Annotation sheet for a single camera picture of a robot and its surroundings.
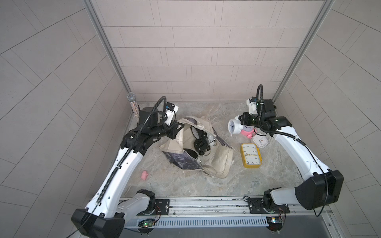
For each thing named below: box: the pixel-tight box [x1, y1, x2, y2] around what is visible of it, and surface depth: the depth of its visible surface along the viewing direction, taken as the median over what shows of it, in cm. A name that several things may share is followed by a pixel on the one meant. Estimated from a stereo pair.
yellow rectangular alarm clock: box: [240, 142, 262, 169], surface depth 88 cm
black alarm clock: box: [193, 131, 209, 156], surface depth 90 cm
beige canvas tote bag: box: [159, 117, 235, 179], surface depth 80 cm
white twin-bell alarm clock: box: [227, 115, 244, 136], surface depth 80 cm
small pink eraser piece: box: [140, 170, 149, 181], surface depth 81 cm
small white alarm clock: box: [252, 134, 269, 148], surface depth 93 cm
